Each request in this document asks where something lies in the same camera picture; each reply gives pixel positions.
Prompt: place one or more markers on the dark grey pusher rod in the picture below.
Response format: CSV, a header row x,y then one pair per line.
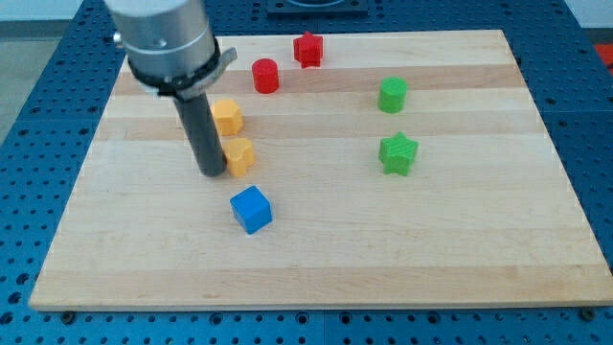
x,y
198,122

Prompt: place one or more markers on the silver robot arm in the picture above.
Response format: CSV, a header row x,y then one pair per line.
x,y
172,52

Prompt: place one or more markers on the red star block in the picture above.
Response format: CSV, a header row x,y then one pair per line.
x,y
308,50

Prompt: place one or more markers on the green star block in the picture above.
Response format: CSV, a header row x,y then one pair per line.
x,y
397,154

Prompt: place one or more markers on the yellow hexagon block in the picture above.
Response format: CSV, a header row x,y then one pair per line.
x,y
228,117

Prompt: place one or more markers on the yellow heart block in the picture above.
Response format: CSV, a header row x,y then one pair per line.
x,y
240,156

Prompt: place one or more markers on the red cylinder block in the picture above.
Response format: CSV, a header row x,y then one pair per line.
x,y
265,75

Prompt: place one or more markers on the blue cube block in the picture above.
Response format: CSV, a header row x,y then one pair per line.
x,y
251,209

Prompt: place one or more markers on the wooden board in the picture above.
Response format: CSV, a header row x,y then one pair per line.
x,y
486,217

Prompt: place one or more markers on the green cylinder block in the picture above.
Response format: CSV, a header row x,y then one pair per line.
x,y
392,94

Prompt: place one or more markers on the grey clamp bracket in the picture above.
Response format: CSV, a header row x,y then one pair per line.
x,y
190,85

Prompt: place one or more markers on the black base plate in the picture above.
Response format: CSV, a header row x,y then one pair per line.
x,y
279,8

